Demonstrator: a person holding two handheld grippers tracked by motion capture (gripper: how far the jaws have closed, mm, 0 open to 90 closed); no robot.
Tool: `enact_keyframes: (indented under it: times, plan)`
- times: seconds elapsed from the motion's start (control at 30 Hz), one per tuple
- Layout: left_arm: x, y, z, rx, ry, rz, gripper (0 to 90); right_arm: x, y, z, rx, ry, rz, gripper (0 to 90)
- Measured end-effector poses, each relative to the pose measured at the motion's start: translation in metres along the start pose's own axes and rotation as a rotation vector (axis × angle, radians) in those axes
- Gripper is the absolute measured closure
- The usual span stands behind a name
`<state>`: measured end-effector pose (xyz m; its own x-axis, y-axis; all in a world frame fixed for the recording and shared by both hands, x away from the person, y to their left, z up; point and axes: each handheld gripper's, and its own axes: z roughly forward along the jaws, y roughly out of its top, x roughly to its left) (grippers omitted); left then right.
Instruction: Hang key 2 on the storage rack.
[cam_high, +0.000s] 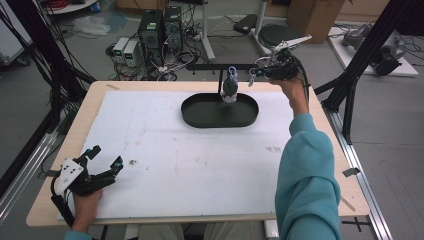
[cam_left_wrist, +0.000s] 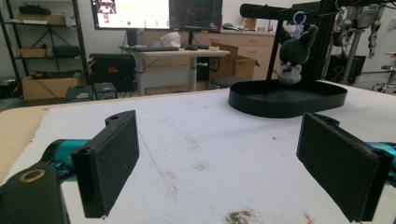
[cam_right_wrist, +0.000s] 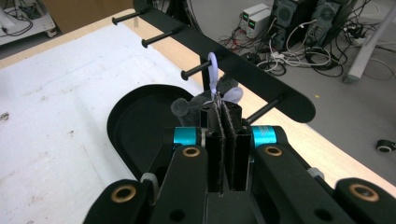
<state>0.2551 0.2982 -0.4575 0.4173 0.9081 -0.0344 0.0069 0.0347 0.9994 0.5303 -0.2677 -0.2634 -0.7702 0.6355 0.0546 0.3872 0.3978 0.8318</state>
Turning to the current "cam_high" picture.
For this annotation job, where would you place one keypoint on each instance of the black flat case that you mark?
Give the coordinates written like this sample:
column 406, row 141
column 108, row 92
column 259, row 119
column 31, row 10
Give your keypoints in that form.
column 245, row 24

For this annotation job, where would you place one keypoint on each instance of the brown cardboard box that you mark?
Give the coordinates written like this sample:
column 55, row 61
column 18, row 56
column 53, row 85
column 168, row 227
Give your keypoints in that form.
column 313, row 16

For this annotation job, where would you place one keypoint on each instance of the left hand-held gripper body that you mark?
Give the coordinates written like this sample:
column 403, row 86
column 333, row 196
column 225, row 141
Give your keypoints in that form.
column 68, row 173

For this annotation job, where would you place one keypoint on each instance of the thin wooden stick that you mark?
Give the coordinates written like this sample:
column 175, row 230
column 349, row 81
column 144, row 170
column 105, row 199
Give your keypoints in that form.
column 348, row 204

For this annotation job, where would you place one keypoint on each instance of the person's left hand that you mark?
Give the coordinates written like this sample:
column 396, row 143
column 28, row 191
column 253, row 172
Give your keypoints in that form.
column 86, row 209

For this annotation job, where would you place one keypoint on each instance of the black metal frame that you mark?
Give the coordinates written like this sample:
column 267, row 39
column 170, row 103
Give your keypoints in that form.
column 363, row 50
column 40, row 43

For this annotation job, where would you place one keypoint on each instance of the black round stool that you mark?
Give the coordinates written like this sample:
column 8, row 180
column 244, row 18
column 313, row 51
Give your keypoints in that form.
column 271, row 33

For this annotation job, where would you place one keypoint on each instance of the white power strip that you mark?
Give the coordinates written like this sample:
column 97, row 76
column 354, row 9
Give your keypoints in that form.
column 163, row 69

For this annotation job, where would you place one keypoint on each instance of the white board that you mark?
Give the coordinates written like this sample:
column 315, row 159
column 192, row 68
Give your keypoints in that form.
column 346, row 56

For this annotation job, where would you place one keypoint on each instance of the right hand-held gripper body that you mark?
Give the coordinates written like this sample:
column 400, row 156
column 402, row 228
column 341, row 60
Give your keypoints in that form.
column 283, row 66

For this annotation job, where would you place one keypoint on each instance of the white round table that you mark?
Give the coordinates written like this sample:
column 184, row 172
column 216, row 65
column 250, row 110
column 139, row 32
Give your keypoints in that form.
column 71, row 6

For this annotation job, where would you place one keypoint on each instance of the white foam mat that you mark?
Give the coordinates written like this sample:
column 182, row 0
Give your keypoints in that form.
column 166, row 186

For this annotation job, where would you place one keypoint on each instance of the white metal table leg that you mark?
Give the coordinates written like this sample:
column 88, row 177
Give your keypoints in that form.
column 260, row 20
column 206, row 36

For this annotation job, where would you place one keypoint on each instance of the black tape piece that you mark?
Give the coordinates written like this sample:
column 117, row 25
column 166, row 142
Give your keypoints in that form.
column 351, row 172

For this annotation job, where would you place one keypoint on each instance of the person's right hand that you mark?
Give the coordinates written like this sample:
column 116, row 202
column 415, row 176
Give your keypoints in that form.
column 293, row 90

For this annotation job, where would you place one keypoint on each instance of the person's legs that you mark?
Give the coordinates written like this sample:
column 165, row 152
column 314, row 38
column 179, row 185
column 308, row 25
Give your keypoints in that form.
column 160, row 232

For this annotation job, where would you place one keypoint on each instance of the black hook rack with tray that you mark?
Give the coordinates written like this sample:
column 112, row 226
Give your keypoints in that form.
column 213, row 113

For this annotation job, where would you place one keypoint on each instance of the clear plastic bag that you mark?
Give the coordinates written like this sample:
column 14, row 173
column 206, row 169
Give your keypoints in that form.
column 90, row 26

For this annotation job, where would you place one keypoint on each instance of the black computer tower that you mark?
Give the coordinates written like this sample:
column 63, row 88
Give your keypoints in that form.
column 150, row 30
column 172, row 26

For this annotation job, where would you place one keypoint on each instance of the white power supply unit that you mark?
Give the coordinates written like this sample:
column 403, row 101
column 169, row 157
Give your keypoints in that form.
column 131, row 53
column 120, row 48

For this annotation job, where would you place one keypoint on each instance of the grey machine parts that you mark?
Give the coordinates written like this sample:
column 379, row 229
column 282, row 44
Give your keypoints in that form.
column 388, row 55

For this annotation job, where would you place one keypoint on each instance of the silver aluminium rail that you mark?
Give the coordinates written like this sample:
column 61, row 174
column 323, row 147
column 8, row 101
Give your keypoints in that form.
column 26, row 173
column 353, row 156

